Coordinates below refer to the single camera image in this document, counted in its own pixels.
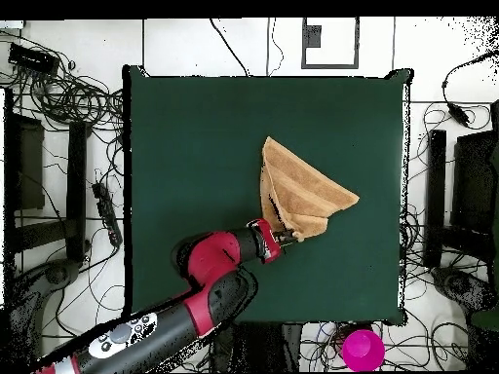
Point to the grey chair base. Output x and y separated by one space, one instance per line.
54 274
464 288

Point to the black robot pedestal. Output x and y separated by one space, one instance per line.
265 346

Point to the black metal frame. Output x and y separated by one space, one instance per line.
76 187
436 175

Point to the black electronics box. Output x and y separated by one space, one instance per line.
33 58

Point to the black power strip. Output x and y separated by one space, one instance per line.
107 214

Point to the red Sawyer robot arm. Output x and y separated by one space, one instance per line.
210 257

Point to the dark green table cloth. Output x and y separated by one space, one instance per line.
195 156

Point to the grey square floor frame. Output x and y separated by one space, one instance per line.
330 66

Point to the pink plastic cup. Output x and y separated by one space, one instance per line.
362 350

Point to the tan terry towel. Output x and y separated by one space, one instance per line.
300 187

